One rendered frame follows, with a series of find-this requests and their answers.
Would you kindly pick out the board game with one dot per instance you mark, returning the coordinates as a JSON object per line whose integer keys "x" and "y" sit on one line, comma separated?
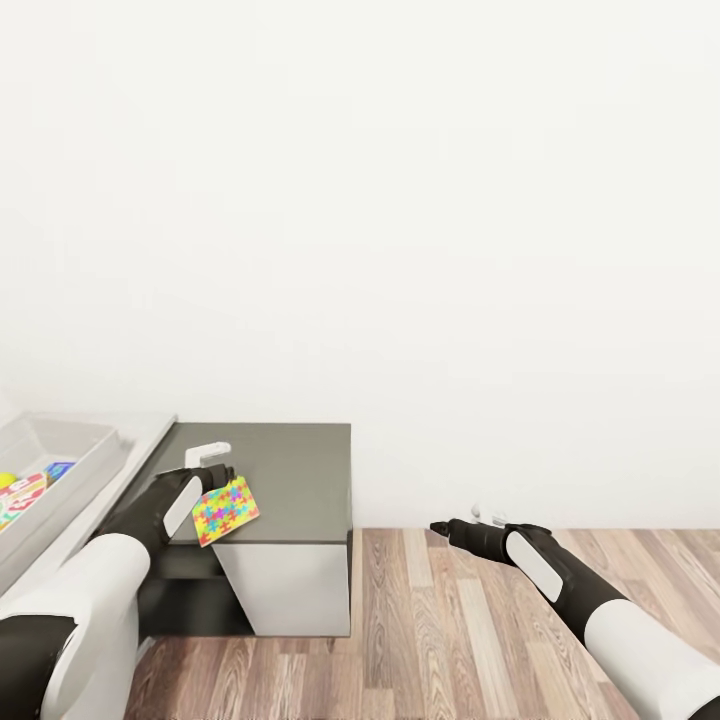
{"x": 58, "y": 469}
{"x": 15, "y": 498}

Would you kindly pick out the jigsaw puzzle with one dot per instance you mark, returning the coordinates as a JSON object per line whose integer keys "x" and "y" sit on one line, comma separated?
{"x": 223, "y": 510}

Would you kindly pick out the toy box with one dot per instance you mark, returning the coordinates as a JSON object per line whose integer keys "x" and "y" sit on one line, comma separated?
{"x": 27, "y": 447}

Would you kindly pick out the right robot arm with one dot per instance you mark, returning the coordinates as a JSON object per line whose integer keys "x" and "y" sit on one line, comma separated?
{"x": 660, "y": 676}

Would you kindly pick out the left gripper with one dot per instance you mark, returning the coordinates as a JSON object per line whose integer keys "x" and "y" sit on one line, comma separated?
{"x": 215, "y": 477}

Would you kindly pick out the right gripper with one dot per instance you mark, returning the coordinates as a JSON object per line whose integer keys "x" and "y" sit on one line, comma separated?
{"x": 461, "y": 534}

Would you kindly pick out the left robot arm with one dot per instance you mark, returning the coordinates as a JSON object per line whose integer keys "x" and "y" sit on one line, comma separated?
{"x": 52, "y": 638}

